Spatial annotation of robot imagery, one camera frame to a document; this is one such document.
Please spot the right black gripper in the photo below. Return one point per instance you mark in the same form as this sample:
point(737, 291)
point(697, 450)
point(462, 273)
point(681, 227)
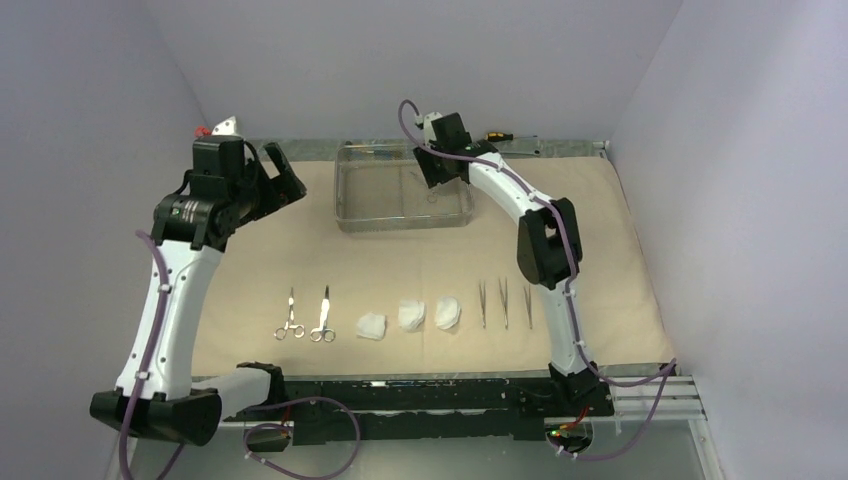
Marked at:
point(432, 176)

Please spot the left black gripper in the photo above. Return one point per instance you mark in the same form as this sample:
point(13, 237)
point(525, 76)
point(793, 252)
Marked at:
point(281, 190)

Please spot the beige cloth wrap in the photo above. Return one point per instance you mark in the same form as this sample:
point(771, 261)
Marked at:
point(302, 247)

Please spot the surgical forceps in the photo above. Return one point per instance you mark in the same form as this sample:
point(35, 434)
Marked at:
point(290, 326)

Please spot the white gauze pad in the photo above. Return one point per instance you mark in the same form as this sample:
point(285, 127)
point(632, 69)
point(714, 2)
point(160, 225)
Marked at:
point(371, 326)
point(411, 313)
point(448, 312)

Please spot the surgical scissors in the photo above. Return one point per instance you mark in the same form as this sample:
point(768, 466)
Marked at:
point(323, 333)

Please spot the thin steel tweezers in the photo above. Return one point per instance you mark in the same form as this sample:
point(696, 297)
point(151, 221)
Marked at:
point(504, 300)

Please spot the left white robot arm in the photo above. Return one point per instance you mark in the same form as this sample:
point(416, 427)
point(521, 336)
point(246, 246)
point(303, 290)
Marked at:
point(230, 184)

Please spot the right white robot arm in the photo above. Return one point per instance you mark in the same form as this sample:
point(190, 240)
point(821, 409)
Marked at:
point(548, 248)

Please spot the flat metal wrench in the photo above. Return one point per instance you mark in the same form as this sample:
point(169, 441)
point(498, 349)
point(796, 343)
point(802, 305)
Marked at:
point(521, 153)

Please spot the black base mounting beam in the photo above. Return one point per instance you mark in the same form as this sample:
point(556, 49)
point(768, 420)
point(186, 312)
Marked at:
point(520, 405)

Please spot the wire mesh instrument tray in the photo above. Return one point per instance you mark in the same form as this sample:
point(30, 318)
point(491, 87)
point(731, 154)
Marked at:
point(374, 192)

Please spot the yellow handled screwdriver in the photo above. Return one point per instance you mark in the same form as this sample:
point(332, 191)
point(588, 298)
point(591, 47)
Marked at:
point(497, 137)

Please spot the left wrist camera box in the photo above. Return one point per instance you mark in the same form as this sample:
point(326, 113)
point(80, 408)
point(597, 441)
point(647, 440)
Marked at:
point(227, 127)

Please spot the aluminium frame rail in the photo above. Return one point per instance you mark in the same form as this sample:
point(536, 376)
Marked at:
point(674, 398)

